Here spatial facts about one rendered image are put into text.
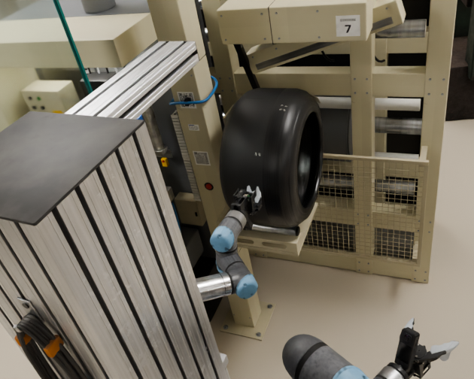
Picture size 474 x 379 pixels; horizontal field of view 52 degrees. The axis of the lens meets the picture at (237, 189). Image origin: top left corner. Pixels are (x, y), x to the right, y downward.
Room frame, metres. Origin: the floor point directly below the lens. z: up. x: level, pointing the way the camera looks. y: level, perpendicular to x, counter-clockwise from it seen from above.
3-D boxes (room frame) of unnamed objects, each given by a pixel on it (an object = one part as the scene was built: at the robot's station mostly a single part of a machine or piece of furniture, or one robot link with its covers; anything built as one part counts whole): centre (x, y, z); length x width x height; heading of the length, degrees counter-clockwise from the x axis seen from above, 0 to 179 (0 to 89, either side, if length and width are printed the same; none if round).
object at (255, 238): (1.67, -0.07, 0.84); 0.36 x 0.09 x 0.06; 61
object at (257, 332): (1.89, 0.09, 0.01); 0.27 x 0.27 x 0.02; 61
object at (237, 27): (1.99, -0.39, 1.71); 0.61 x 0.25 x 0.15; 61
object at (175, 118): (1.91, 0.18, 1.19); 0.05 x 0.04 x 0.48; 151
